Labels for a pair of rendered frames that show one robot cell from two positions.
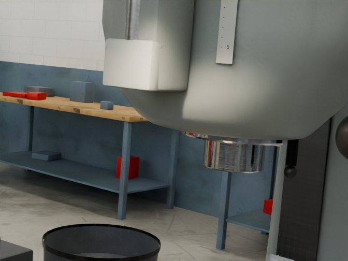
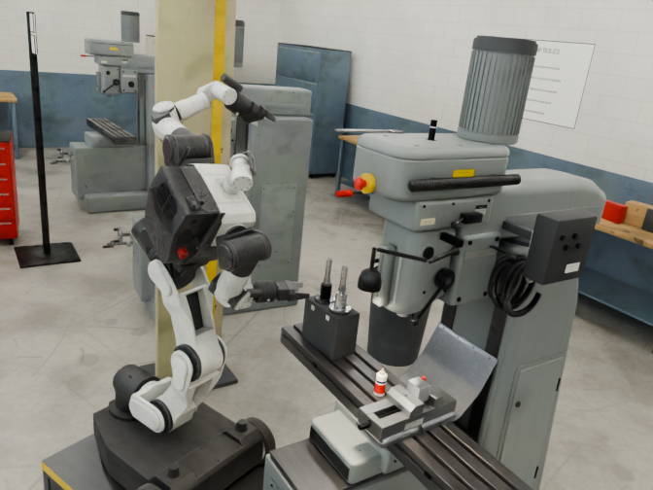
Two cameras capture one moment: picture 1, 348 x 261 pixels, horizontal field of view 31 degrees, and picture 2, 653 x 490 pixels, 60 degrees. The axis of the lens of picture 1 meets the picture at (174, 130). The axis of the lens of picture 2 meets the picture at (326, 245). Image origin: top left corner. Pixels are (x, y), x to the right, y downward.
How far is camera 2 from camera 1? 1.57 m
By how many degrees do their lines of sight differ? 21
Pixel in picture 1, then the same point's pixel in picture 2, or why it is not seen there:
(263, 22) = (400, 297)
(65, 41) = (408, 97)
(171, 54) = (384, 299)
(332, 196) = (458, 308)
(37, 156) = not seen: hidden behind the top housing
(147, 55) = (379, 300)
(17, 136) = not seen: hidden behind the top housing
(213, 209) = not seen: hidden behind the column
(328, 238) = (456, 321)
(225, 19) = (395, 295)
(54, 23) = (400, 83)
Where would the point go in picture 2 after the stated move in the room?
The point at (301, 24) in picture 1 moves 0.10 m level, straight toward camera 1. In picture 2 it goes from (407, 299) to (395, 309)
